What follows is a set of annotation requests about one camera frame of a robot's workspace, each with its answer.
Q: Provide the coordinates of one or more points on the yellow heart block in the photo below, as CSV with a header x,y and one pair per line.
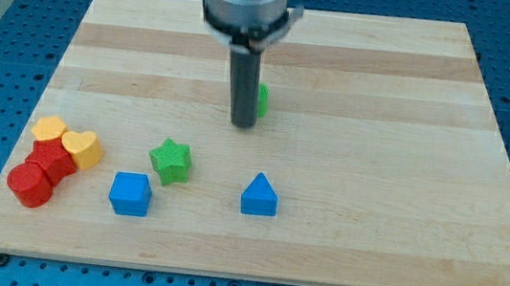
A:
x,y
84,148

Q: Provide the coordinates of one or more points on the wooden board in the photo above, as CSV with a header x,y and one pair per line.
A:
x,y
380,141

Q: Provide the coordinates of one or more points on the yellow hexagon block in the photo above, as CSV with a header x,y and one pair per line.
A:
x,y
49,128

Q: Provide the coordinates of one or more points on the green circle block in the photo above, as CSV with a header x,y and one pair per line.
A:
x,y
263,98

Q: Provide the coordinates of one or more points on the red cylinder block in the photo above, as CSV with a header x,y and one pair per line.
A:
x,y
30,185

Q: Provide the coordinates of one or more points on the green star block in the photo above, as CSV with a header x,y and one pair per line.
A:
x,y
171,161

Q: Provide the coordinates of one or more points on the red pentagon block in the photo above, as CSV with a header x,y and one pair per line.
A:
x,y
54,160

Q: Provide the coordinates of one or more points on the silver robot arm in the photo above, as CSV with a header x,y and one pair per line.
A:
x,y
249,26

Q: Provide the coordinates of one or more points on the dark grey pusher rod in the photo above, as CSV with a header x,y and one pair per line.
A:
x,y
244,85

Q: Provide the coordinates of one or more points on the blue triangle block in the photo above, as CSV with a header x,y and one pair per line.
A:
x,y
259,198

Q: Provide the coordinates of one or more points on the blue cube block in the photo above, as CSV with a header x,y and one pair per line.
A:
x,y
130,194

